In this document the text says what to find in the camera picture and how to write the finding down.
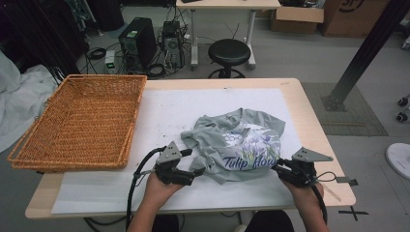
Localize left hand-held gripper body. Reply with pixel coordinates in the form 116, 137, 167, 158
154, 140, 196, 187

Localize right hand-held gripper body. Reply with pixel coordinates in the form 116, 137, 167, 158
283, 146, 334, 189

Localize grey-green flower print t-shirt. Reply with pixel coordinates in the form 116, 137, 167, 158
180, 107, 287, 186

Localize orange wicker basket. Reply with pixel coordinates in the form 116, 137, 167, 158
7, 73, 148, 172

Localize person's right hand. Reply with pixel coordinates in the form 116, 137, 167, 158
281, 180, 325, 214

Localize person's left hand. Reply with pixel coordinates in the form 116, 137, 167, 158
143, 172, 185, 211

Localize black tape piece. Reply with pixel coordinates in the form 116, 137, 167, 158
334, 176, 360, 188

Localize person's dark trousers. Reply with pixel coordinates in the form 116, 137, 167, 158
151, 210, 296, 232

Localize grey floor mat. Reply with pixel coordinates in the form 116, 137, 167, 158
301, 81, 390, 137

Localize white foam mat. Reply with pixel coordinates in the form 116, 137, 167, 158
50, 87, 323, 216

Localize white round base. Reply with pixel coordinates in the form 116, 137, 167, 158
385, 142, 410, 182

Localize white power unit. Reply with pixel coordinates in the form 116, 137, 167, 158
104, 49, 117, 74

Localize black round stool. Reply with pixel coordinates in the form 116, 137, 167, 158
207, 38, 251, 79

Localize black computer tower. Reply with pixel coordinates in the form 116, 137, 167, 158
118, 16, 158, 73

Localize black metal beam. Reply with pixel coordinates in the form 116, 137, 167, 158
320, 0, 410, 112

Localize open cardboard box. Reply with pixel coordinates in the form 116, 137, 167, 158
270, 5, 325, 35

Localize large cardboard box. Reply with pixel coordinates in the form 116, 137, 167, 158
318, 0, 392, 39

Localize white-legged wooden desk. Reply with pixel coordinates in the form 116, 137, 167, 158
175, 0, 282, 71

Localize white cloth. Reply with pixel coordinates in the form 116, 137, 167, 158
0, 51, 59, 154

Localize dark curtain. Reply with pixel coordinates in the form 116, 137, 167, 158
0, 0, 90, 76

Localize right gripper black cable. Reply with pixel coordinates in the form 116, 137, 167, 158
310, 183, 329, 225

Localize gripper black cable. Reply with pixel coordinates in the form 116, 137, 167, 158
125, 146, 167, 231
310, 183, 329, 225

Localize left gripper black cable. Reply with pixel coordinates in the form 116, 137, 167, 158
125, 146, 167, 231

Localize open-frame computer case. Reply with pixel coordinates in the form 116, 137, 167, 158
161, 20, 186, 70

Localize coiled black cable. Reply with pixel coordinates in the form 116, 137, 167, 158
85, 46, 107, 61

